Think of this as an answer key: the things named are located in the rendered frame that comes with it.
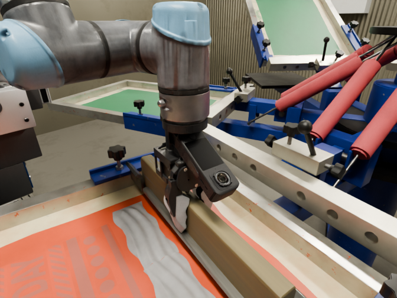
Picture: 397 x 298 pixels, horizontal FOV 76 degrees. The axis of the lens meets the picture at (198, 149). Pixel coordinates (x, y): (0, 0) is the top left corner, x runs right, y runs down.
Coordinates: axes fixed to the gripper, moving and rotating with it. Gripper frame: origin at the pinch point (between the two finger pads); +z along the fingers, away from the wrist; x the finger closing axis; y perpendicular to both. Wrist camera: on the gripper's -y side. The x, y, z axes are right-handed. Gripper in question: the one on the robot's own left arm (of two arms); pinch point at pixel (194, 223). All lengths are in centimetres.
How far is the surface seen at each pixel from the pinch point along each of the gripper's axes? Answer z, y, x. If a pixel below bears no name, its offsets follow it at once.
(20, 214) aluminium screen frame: 2.8, 25.7, 26.8
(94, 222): 5.1, 17.2, 14.3
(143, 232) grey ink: 4.6, 8.1, 6.9
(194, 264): 5.2, -3.6, 2.5
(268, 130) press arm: 8, 35, -61
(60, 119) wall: 85, 350, -10
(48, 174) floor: 99, 227, 22
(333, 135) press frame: -4.4, 2.8, -49.3
